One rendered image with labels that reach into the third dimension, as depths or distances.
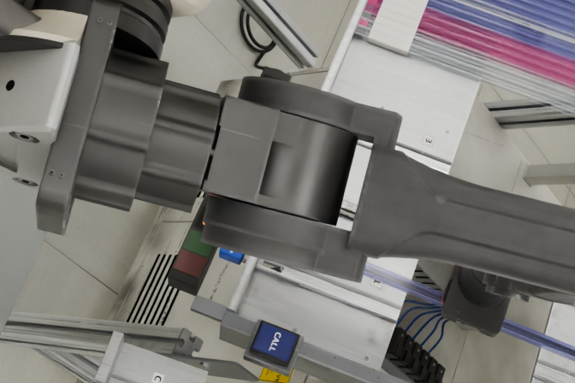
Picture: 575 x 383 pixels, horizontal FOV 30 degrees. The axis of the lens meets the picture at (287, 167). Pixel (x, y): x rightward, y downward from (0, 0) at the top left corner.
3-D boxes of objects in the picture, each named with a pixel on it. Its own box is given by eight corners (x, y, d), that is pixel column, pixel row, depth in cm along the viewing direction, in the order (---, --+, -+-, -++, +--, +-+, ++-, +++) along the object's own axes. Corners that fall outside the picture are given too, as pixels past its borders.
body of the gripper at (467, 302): (519, 259, 120) (540, 234, 114) (494, 340, 116) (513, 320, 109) (465, 238, 121) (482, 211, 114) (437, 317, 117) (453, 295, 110)
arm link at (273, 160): (198, 87, 59) (174, 182, 58) (375, 135, 60) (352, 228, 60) (187, 101, 68) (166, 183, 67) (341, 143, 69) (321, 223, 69)
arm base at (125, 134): (96, -10, 58) (35, 201, 54) (241, 31, 59) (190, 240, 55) (91, 44, 66) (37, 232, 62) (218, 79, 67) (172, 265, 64)
